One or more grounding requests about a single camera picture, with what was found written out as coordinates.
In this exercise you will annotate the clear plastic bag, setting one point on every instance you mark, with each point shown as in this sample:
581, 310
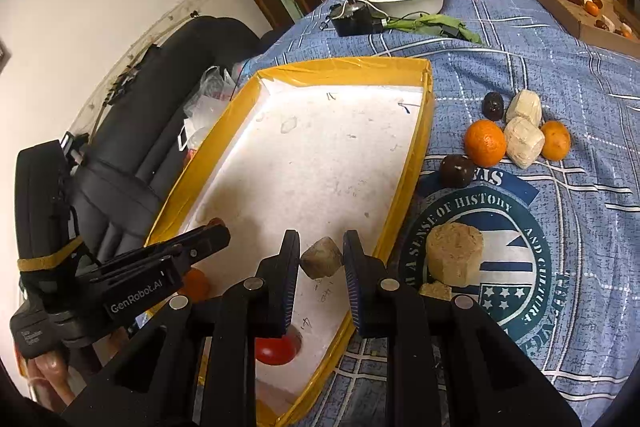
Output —
210, 102

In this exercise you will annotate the black power adapter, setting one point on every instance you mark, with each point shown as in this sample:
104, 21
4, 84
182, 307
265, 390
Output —
352, 23

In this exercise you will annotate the cream faceted chunk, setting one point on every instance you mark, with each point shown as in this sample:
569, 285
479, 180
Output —
524, 107
523, 143

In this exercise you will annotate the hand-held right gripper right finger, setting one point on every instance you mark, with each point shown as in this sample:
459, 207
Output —
356, 287

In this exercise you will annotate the person's left hand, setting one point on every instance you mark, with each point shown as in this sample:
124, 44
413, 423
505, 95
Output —
50, 364

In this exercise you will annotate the small tan faceted chunk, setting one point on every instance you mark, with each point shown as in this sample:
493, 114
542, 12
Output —
435, 290
321, 258

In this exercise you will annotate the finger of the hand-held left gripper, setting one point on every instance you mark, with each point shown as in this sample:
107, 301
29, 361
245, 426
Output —
200, 241

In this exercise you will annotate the green leafy vegetable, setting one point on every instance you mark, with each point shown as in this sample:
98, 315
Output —
440, 27

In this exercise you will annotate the large tan faceted chunk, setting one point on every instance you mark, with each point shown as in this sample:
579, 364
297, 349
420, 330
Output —
454, 252

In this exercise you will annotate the white foam tray yellow tape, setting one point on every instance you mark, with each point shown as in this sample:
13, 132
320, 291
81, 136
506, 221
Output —
310, 157

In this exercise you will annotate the cardboard box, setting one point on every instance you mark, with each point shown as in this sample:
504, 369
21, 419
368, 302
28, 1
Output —
565, 14

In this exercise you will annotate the red tomato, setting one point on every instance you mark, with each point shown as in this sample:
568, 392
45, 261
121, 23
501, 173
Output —
275, 349

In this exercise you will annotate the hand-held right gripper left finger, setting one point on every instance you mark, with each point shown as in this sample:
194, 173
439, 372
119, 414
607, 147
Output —
287, 287

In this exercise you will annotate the orange mandarin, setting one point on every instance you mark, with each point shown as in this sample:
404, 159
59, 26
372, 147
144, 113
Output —
485, 141
197, 284
626, 32
216, 222
591, 8
556, 141

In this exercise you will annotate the blue printed blanket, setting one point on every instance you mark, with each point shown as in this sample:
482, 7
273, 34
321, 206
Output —
575, 232

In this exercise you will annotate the black chair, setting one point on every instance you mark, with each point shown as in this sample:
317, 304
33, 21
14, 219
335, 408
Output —
150, 117

